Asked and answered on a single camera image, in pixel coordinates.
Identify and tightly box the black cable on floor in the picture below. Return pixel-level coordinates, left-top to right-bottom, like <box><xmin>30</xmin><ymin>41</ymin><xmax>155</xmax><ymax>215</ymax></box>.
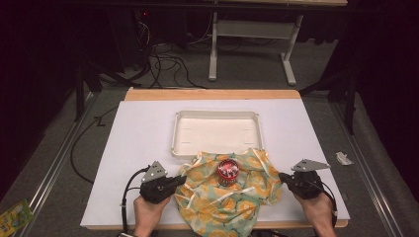
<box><xmin>69</xmin><ymin>106</ymin><xmax>119</xmax><ymax>184</ymax></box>

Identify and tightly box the green printed packet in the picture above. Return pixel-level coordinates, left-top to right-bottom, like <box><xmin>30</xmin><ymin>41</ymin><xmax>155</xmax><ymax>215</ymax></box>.
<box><xmin>0</xmin><ymin>199</ymin><xmax>35</xmax><ymax>237</ymax></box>

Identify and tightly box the dark computer tower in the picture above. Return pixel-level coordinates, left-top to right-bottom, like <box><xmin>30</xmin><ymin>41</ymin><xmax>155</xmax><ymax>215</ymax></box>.
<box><xmin>108</xmin><ymin>9</ymin><xmax>154</xmax><ymax>72</ymax></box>

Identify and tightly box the metal floor rail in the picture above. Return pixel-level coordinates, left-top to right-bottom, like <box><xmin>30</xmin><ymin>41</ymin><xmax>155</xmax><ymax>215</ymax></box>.
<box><xmin>18</xmin><ymin>92</ymin><xmax>100</xmax><ymax>237</ymax></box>
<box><xmin>330</xmin><ymin>102</ymin><xmax>396</xmax><ymax>237</ymax></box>

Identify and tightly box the left hand-held gripper black cable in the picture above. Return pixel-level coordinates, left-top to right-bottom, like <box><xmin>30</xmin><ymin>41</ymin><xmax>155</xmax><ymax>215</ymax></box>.
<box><xmin>120</xmin><ymin>166</ymin><xmax>151</xmax><ymax>237</ymax></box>

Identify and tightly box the orange-slice print shopping bag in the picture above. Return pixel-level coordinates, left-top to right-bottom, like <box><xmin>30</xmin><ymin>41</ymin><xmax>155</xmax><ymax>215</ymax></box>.
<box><xmin>173</xmin><ymin>147</ymin><xmax>285</xmax><ymax>237</ymax></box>

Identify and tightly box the tangle of black floor cables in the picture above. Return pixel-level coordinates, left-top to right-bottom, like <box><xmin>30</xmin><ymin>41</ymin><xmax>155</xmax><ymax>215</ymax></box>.
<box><xmin>136</xmin><ymin>19</ymin><xmax>208</xmax><ymax>90</ymax></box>

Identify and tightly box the white plastic tray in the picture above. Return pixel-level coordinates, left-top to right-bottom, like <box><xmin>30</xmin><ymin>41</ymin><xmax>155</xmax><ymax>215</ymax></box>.
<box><xmin>170</xmin><ymin>110</ymin><xmax>265</xmax><ymax>160</ymax></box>

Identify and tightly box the black metal stand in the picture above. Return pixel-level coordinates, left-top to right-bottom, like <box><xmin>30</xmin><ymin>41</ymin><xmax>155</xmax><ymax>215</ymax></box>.
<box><xmin>73</xmin><ymin>60</ymin><xmax>132</xmax><ymax>123</ymax></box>
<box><xmin>298</xmin><ymin>70</ymin><xmax>358</xmax><ymax>135</ymax></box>

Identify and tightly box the can with red lid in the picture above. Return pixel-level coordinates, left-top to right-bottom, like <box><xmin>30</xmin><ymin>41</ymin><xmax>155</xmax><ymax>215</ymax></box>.
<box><xmin>216</xmin><ymin>158</ymin><xmax>240</xmax><ymax>188</ymax></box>

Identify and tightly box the person's left hand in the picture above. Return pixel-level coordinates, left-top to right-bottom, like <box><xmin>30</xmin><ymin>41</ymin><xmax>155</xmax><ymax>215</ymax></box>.
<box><xmin>132</xmin><ymin>195</ymin><xmax>172</xmax><ymax>237</ymax></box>

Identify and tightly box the crumpled white paper scrap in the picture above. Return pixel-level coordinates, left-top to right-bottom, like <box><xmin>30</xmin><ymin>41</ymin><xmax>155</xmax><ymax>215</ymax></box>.
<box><xmin>335</xmin><ymin>151</ymin><xmax>355</xmax><ymax>166</ymax></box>

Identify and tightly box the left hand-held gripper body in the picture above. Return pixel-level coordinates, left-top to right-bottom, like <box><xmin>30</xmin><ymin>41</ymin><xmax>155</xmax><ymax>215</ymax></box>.
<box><xmin>139</xmin><ymin>160</ymin><xmax>176</xmax><ymax>204</ymax></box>

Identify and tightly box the person's right hand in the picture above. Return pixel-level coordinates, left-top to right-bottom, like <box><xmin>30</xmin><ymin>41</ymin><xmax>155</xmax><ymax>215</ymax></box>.
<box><xmin>293</xmin><ymin>192</ymin><xmax>338</xmax><ymax>237</ymax></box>

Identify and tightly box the hand-held gripper black cable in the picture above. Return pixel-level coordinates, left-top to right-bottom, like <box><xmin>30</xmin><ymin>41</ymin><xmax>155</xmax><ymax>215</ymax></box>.
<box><xmin>120</xmin><ymin>166</ymin><xmax>151</xmax><ymax>237</ymax></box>
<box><xmin>317</xmin><ymin>180</ymin><xmax>339</xmax><ymax>229</ymax></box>

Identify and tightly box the right hand-held gripper black cable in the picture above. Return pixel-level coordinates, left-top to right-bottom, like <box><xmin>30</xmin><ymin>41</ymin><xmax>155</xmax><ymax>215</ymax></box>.
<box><xmin>317</xmin><ymin>180</ymin><xmax>339</xmax><ymax>229</ymax></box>

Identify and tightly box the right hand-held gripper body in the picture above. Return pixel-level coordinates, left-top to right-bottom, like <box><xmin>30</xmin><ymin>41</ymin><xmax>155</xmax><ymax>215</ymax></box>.
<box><xmin>287</xmin><ymin>158</ymin><xmax>331</xmax><ymax>200</ymax></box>

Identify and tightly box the white desk frame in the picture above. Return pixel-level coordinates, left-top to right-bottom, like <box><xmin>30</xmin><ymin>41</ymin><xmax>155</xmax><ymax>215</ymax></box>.
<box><xmin>208</xmin><ymin>0</ymin><xmax>349</xmax><ymax>87</ymax></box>

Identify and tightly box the white paper sheet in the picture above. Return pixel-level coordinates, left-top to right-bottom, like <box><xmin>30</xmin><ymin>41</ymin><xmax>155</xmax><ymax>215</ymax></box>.
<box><xmin>80</xmin><ymin>99</ymin><xmax>351</xmax><ymax>229</ymax></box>

